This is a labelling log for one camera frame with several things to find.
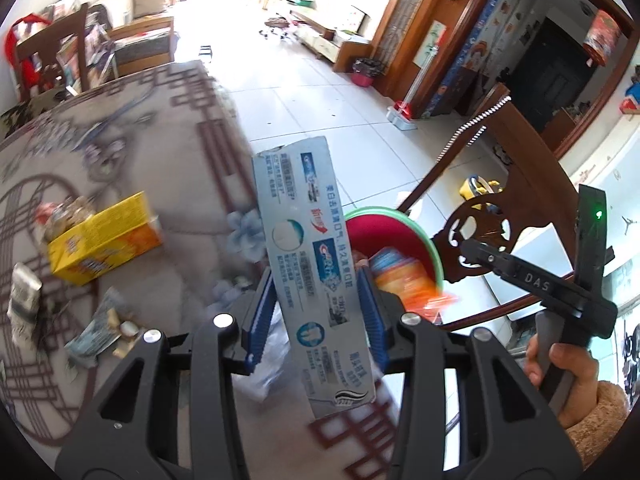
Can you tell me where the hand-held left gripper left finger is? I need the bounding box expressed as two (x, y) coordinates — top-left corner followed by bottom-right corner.
(55, 266), (278, 480)

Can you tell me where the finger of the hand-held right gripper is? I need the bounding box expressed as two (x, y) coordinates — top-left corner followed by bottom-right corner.
(460, 237), (521, 281)

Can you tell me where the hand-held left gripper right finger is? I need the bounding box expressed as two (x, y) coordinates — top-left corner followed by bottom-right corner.
(356, 266), (583, 480)

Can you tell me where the orange snack wrapper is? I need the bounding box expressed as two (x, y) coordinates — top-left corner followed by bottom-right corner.
(370, 246), (458, 318)

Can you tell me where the red bucket with green rim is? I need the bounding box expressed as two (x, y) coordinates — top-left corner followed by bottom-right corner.
(345, 206), (446, 326)

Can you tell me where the grey toothpaste box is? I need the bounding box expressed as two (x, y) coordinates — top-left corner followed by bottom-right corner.
(251, 135), (377, 420)

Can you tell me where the yellow cardboard box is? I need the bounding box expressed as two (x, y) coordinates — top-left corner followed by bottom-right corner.
(47, 191), (163, 286)

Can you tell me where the foil wrapper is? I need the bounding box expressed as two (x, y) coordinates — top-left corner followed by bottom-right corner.
(35, 197), (96, 241)

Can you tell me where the person's right forearm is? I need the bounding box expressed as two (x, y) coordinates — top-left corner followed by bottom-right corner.
(565, 380), (632, 471)

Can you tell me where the person's right hand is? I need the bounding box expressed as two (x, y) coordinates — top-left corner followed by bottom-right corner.
(524, 332), (601, 429)

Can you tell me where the crumpled clear plastic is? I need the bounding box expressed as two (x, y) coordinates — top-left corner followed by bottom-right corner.
(240, 330), (296, 401)

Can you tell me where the yellow toy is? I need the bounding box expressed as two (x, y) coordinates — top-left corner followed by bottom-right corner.
(460, 175), (501, 208)

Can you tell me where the carved wooden chair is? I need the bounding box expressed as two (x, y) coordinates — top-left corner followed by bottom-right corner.
(395, 82), (601, 333)

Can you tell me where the torn brown snack wrapper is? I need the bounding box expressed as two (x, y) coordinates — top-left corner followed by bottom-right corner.
(65, 287), (146, 371)

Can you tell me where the white floor mop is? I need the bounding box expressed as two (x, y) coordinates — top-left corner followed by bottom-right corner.
(387, 25), (446, 131)

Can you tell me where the dark entrance door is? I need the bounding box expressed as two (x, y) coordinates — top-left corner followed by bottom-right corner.
(505, 17), (586, 133)

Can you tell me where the red waste bin black liner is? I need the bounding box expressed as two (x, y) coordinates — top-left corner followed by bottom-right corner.
(351, 57), (383, 88)

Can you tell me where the cartoon print door curtain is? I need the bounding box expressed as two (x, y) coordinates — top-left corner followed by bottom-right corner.
(425, 0), (538, 118)

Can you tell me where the hanging flower scroll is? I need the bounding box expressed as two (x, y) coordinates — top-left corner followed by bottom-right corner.
(412, 20), (446, 66)

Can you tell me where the crumpled grey white carton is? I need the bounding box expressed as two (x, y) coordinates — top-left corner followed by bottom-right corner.
(7, 262), (43, 348)

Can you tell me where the red hanging lantern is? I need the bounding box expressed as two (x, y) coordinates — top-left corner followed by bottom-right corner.
(582, 9), (623, 67)

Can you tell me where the long low television cabinet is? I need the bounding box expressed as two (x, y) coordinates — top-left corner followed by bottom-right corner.
(270, 0), (373, 73)

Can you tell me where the round stool with casters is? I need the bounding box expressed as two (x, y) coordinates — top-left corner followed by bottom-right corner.
(260, 17), (291, 41)

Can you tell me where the floral seat cushion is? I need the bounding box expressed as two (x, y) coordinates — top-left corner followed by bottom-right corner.
(0, 87), (71, 136)

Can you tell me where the wooden sofa with cushions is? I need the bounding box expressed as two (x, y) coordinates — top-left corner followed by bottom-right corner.
(85, 0), (176, 76)

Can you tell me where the white magazine rack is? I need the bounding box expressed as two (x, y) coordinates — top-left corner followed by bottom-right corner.
(55, 0), (118, 91)

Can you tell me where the dark wooden dining chair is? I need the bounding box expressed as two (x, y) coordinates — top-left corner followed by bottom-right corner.
(12, 2), (101, 106)

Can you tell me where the red plastic bag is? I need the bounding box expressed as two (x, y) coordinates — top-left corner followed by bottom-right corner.
(4, 15), (53, 101)

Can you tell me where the patterned picture frame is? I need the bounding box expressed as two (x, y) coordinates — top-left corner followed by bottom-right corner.
(342, 5), (371, 33)

